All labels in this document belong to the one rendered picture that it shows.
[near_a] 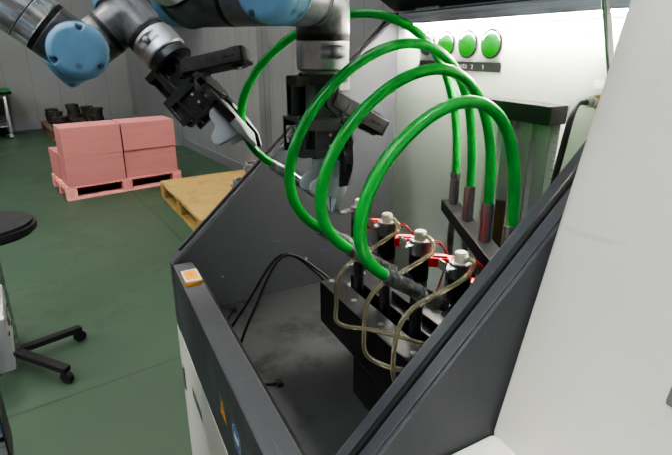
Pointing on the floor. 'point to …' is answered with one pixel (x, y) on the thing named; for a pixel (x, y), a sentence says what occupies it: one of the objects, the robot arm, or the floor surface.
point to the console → (609, 265)
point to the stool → (24, 223)
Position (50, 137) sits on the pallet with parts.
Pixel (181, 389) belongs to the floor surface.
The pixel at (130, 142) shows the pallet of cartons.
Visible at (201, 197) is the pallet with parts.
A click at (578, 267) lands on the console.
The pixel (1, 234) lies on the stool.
